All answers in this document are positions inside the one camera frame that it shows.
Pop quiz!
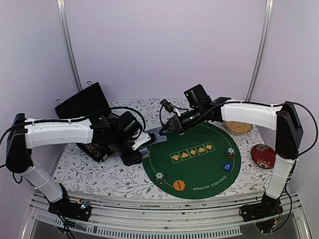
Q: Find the red floral round box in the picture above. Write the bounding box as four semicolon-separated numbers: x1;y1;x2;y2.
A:
251;144;276;169

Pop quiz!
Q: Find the poker chip row left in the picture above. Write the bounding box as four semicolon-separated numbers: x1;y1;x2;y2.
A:
84;144;102;159

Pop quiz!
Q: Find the aluminium front rail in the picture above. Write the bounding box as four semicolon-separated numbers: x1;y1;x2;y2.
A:
22;191;310;239

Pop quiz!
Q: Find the black poker chip case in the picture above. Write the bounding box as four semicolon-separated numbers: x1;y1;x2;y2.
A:
54;82;111;163

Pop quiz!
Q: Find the right aluminium frame post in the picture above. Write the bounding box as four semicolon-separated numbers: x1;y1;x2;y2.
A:
245;0;274;102

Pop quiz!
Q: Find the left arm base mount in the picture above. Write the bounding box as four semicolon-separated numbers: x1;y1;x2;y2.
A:
48;198;92;222

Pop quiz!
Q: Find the orange big blind button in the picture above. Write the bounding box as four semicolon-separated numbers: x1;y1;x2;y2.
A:
173;180;185;191

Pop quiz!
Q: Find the aluminium frame post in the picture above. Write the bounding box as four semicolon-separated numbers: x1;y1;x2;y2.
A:
245;0;274;102
56;0;83;92

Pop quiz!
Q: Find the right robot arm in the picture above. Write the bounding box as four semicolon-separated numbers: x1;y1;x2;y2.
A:
159;84;304;217

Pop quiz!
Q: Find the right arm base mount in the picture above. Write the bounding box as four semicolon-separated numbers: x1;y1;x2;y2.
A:
239;200;283;222

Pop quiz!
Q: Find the round woven bamboo tray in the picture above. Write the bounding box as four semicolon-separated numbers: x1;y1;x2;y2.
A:
224;121;253;135

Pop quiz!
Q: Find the blue backed playing card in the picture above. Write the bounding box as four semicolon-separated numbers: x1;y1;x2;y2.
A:
147;127;167;144

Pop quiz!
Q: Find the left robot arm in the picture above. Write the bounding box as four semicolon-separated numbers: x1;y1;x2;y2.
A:
2;107;152;216

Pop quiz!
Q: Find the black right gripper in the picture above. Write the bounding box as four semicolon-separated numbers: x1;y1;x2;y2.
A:
159;106;205;135

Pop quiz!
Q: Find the grey card stack holder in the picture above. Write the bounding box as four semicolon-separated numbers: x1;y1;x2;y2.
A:
139;147;150;159

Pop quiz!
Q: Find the left aluminium frame post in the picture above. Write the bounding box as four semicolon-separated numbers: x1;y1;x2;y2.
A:
56;0;83;92

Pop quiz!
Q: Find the blue small blind button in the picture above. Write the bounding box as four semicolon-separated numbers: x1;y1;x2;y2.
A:
222;162;233;172

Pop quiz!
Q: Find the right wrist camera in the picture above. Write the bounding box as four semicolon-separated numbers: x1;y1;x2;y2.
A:
160;99;180;116

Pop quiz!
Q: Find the round green poker mat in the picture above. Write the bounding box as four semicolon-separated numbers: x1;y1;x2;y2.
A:
143;123;241;199

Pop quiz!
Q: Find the multicolour poker chip stack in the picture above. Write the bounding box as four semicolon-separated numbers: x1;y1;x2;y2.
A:
226;147;236;160

